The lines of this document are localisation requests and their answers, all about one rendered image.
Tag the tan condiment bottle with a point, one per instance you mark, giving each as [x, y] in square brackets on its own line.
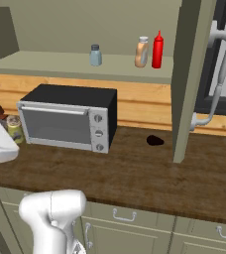
[141, 54]

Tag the olive open cabinet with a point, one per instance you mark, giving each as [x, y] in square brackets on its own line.
[52, 63]

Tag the green jar with lid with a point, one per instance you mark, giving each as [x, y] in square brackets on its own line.
[15, 130]

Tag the red ketchup bottle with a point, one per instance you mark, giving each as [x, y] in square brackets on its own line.
[157, 51]

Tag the small black object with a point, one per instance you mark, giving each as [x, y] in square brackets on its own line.
[155, 141]

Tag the toaster oven glass door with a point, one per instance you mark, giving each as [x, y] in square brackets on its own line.
[54, 125]

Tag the silver toaster oven knob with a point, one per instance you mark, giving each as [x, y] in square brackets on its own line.
[99, 133]
[98, 118]
[100, 147]

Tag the olive base cabinet door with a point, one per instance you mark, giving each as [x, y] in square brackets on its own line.
[128, 239]
[12, 215]
[204, 248]

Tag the olive drawer front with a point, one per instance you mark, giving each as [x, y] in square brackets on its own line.
[197, 228]
[151, 216]

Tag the blue-grey shaker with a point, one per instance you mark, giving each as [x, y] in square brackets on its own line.
[95, 57]

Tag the black and silver toaster oven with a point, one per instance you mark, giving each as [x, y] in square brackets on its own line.
[85, 97]

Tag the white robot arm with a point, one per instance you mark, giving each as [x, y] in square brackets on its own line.
[52, 215]

